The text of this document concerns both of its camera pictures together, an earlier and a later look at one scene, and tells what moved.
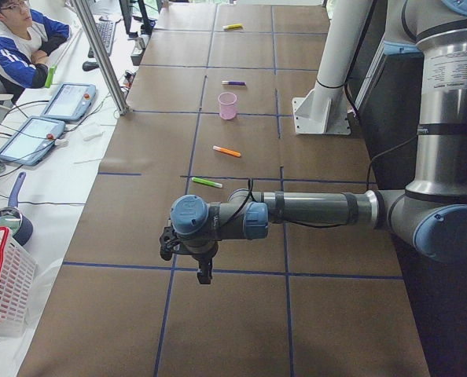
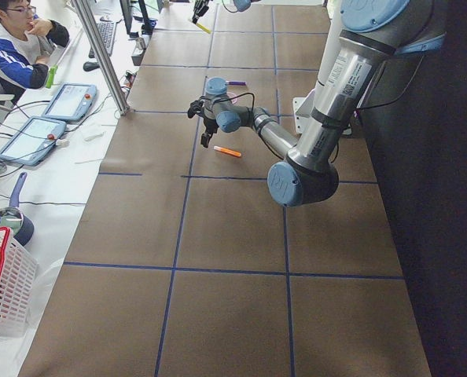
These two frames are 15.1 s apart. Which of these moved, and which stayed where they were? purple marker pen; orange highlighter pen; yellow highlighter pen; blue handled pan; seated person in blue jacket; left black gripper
Moved: left black gripper; yellow highlighter pen
Stayed: orange highlighter pen; seated person in blue jacket; blue handled pan; purple marker pen
